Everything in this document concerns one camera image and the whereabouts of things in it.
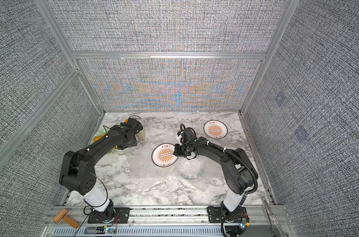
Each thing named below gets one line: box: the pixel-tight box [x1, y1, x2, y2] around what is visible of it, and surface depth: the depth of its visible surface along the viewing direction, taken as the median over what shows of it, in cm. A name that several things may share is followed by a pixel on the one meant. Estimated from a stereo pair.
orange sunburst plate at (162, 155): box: [151, 143, 179, 168], surface depth 96 cm
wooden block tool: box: [52, 208, 80, 230], surface depth 74 cm
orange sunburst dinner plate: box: [203, 119, 229, 140], surface depth 109 cm
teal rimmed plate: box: [178, 162, 207, 181], surface depth 87 cm
